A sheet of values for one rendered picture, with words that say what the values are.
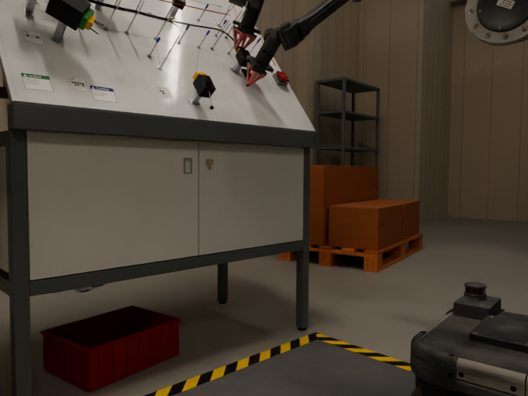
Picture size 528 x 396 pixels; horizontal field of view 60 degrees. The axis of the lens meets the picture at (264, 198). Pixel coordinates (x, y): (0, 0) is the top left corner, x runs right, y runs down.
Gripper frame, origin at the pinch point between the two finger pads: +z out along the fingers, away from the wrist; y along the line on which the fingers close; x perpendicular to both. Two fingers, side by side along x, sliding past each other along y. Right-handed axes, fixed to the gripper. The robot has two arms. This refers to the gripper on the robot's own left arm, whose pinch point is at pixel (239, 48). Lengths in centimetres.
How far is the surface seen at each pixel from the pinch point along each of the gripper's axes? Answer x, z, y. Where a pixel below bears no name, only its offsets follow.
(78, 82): 22, 20, 67
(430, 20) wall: -239, -81, -482
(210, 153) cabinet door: 32, 33, 21
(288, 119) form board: 23.1, 17.5, -18.5
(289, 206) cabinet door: 41, 49, -21
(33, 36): 7, 13, 76
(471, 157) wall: -133, 67, -594
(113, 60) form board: 10, 14, 53
